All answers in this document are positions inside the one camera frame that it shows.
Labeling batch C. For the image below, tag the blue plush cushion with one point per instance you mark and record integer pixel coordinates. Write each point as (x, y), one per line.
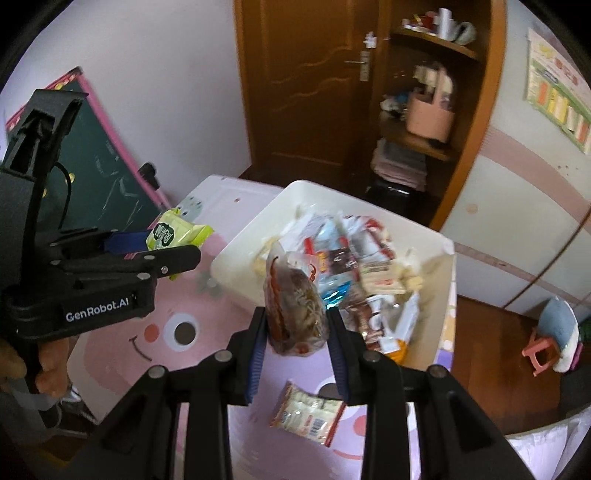
(561, 323)

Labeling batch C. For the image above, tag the brown wooden corner shelf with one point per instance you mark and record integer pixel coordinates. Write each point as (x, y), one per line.
(485, 115)

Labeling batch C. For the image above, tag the green snack packet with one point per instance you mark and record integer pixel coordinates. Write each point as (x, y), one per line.
(178, 235)

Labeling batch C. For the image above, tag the stack of folded towels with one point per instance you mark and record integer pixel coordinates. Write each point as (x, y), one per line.
(399, 164)

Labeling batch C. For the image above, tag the white and red snack packet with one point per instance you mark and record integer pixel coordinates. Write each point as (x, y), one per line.
(307, 413)

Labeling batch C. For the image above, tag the wall poster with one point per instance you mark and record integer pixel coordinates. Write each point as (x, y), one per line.
(561, 101)

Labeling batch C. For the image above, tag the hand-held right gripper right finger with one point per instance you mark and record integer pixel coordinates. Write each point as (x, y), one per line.
(338, 369)

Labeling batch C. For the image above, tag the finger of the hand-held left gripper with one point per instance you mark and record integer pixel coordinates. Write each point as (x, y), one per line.
(129, 242)
(171, 261)

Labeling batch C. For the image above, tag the red clear noodle snack bag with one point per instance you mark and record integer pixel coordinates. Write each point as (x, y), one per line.
(295, 304)

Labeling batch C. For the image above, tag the white bedding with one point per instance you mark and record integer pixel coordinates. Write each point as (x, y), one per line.
(554, 452)

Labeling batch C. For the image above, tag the pink basket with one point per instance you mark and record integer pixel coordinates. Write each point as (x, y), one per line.
(429, 120)

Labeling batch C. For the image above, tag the pink plastic stool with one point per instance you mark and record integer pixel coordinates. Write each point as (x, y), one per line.
(540, 353)

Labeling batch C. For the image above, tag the person's left hand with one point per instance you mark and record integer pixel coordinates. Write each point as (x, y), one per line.
(53, 369)

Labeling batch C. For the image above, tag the white plastic bin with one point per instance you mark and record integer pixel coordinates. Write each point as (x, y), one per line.
(240, 249)

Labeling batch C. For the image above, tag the pile of snack packets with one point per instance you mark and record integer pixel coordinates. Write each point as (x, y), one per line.
(364, 258)

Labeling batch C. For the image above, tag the white wardrobe with pink stripes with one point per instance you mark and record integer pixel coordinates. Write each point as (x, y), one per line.
(508, 207)

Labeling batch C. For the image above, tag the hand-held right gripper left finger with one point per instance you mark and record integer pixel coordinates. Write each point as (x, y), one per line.
(256, 369)

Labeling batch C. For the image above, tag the black easel clamp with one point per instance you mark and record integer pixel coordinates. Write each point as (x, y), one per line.
(148, 175)

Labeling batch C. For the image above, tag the black stool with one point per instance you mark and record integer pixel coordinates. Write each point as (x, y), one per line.
(390, 194)

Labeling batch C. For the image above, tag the green chalkboard with pink frame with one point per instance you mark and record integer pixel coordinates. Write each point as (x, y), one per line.
(101, 175)

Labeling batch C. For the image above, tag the brown wooden door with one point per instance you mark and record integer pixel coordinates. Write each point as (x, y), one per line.
(304, 92)

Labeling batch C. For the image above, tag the person's left forearm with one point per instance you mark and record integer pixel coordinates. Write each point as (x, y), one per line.
(23, 410)

